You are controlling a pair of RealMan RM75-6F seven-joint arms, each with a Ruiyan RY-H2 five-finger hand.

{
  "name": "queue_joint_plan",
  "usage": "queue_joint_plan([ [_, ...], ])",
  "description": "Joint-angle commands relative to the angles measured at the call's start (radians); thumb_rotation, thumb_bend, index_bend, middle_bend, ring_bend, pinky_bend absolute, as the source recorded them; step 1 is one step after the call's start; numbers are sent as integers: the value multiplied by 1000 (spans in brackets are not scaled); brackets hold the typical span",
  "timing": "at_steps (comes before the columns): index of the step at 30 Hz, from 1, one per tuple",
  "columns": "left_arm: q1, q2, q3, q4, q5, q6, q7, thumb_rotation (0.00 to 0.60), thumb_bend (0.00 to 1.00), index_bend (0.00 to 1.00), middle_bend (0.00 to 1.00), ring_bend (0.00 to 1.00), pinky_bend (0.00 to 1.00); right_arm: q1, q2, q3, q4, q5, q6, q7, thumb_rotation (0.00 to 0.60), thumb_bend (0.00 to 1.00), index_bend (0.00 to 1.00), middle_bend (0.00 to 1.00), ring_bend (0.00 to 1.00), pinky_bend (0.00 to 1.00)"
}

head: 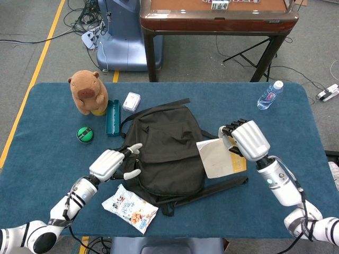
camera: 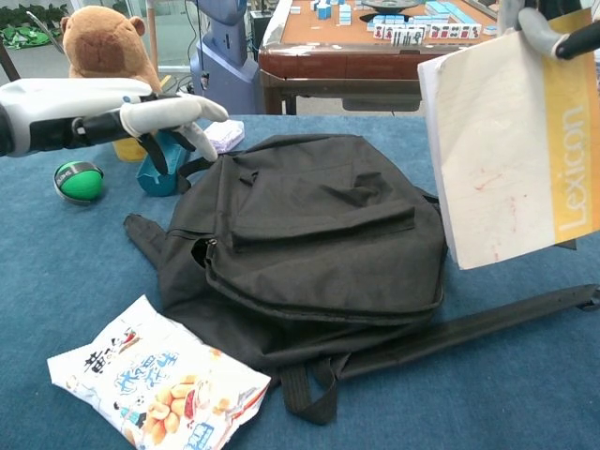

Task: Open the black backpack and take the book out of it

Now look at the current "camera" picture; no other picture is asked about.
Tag yellow cup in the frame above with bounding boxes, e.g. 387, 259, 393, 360
112, 138, 147, 163

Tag blue grey machine pedestal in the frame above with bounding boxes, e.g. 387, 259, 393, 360
189, 0, 266, 116

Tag teal open pencil box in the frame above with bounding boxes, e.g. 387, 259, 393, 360
135, 128, 196, 198

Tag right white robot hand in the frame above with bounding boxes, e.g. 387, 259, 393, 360
496, 0, 600, 61

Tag mahjong tile row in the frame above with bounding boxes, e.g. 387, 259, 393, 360
367, 22, 484, 46

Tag black fabric backpack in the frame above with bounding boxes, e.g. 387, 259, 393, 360
123, 133, 600, 427

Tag green plant foliage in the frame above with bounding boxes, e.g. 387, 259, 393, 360
0, 4, 69, 48

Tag blue felt table cloth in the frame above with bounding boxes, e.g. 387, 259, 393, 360
0, 114, 600, 450

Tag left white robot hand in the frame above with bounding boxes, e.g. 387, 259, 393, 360
0, 77, 231, 177

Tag green black ball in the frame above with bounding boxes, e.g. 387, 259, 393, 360
52, 160, 105, 206

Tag white printed snack bag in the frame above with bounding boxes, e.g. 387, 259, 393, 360
46, 293, 273, 450

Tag white yellow Lexicon notebook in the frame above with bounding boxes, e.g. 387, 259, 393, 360
416, 7, 600, 272

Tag white clear card box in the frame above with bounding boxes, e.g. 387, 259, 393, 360
201, 119, 246, 154

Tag brown mahjong table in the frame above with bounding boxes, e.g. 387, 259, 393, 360
257, 0, 507, 116

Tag brown capybara plush toy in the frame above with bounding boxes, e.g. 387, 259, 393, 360
60, 5, 163, 95

